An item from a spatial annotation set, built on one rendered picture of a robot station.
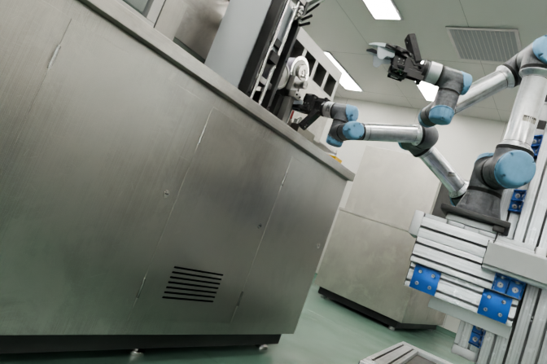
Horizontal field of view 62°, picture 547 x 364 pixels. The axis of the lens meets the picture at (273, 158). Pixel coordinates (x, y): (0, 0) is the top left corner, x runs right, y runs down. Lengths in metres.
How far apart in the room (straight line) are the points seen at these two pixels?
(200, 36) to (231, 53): 0.24
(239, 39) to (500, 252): 1.26
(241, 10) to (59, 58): 1.11
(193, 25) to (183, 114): 0.85
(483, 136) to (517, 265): 5.11
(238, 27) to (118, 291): 1.19
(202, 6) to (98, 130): 1.11
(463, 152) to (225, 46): 4.98
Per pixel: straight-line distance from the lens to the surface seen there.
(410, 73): 1.63
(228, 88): 1.41
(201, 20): 2.16
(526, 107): 1.73
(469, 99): 1.80
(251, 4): 2.06
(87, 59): 1.15
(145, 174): 1.29
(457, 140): 6.67
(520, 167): 1.64
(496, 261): 1.59
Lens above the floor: 0.56
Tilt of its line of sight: 7 degrees up
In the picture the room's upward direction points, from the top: 21 degrees clockwise
